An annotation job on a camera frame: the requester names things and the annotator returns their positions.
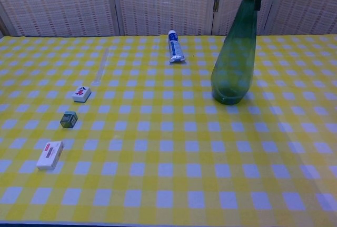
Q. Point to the white mahjong tile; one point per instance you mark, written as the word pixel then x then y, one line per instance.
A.
pixel 81 94

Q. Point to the green spray bottle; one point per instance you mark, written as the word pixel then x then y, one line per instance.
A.
pixel 234 66

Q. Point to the blue white toothpaste tube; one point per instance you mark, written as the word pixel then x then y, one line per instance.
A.
pixel 175 48

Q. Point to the clear glass rod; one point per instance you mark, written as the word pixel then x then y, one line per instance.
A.
pixel 102 65

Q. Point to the small white box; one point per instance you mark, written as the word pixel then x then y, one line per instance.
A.
pixel 50 156

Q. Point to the brass screen hinge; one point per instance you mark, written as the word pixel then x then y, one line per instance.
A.
pixel 216 5

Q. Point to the woven folding screen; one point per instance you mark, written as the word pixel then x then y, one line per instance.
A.
pixel 65 3

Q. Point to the small green cube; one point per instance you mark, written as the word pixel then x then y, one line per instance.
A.
pixel 69 119

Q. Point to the yellow checked tablecloth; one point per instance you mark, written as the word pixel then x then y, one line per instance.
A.
pixel 168 145

